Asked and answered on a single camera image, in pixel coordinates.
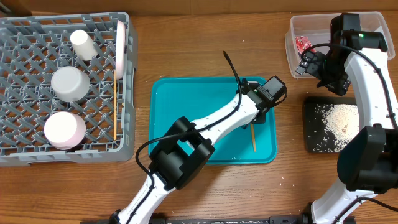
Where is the pile of rice grains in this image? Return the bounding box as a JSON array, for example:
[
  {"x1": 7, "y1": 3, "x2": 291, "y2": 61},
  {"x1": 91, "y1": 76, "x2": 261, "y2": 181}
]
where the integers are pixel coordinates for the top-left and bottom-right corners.
[{"x1": 324, "y1": 105, "x2": 359, "y2": 151}]

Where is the pink bowl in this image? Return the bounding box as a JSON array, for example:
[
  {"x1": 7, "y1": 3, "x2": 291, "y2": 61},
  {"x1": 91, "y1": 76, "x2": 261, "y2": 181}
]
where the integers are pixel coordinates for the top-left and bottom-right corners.
[{"x1": 44, "y1": 111, "x2": 86, "y2": 150}]

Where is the red snack wrapper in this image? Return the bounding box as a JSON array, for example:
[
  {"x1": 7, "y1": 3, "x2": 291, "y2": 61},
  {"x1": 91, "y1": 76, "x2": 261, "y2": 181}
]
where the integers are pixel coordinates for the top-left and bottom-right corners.
[{"x1": 295, "y1": 36, "x2": 312, "y2": 54}]

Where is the white cup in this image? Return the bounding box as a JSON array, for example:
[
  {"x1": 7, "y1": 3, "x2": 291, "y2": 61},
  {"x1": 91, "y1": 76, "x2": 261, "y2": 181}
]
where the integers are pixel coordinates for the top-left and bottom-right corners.
[{"x1": 70, "y1": 30, "x2": 98, "y2": 61}]

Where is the wooden chopstick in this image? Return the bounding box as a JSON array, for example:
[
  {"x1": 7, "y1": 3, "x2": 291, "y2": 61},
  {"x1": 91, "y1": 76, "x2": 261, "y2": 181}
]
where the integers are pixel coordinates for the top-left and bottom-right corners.
[
  {"x1": 113, "y1": 70, "x2": 118, "y2": 141},
  {"x1": 250, "y1": 124, "x2": 257, "y2": 152}
]

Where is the grey dishwasher rack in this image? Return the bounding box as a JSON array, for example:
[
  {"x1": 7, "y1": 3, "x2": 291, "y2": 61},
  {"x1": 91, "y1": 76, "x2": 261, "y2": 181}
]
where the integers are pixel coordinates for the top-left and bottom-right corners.
[{"x1": 1, "y1": 12, "x2": 138, "y2": 166}]

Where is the grey bowl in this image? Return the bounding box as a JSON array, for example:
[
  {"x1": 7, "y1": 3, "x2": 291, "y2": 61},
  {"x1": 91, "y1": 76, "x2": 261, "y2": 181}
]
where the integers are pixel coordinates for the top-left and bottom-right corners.
[{"x1": 51, "y1": 66, "x2": 90, "y2": 102}]

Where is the teal serving tray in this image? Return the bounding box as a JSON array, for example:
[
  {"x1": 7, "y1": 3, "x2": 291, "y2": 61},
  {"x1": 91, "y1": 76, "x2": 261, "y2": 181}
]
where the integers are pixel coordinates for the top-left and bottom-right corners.
[{"x1": 149, "y1": 77, "x2": 278, "y2": 165}]

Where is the clear plastic bin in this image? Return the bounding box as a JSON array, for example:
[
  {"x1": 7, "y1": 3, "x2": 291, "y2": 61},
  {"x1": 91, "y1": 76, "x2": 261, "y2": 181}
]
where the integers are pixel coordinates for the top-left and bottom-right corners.
[{"x1": 285, "y1": 11, "x2": 396, "y2": 79}]

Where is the large white plate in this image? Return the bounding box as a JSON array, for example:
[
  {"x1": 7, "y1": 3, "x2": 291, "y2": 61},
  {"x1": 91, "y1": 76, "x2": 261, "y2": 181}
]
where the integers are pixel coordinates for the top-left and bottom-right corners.
[{"x1": 114, "y1": 21, "x2": 126, "y2": 80}]

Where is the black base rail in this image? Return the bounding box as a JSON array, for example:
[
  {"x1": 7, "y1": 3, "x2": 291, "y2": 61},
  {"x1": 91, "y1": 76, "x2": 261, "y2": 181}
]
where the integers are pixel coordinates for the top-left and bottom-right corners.
[{"x1": 149, "y1": 215, "x2": 303, "y2": 224}]

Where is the black tray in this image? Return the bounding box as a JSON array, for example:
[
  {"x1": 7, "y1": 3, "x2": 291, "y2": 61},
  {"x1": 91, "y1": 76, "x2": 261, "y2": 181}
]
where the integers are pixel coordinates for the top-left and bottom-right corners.
[{"x1": 303, "y1": 96, "x2": 356, "y2": 153}]

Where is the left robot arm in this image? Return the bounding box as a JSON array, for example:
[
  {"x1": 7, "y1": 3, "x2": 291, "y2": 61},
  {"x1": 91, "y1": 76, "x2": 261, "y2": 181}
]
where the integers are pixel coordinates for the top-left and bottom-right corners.
[{"x1": 109, "y1": 76, "x2": 287, "y2": 223}]

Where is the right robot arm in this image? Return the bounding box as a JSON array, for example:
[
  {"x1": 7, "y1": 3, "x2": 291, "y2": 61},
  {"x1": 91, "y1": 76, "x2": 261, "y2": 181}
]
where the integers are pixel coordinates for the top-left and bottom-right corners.
[{"x1": 296, "y1": 13, "x2": 397, "y2": 223}]

